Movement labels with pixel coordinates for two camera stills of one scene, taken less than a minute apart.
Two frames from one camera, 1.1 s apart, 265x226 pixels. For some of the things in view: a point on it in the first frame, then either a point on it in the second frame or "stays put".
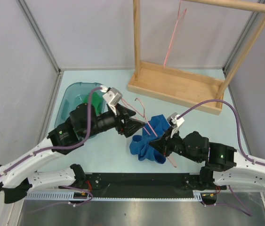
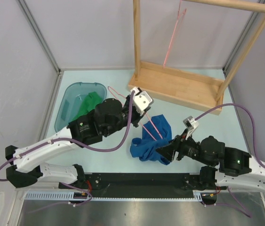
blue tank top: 140,144 stays put
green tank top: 96,100 stays put
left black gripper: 130,125 -> 138,117
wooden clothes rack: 198,92 stays put
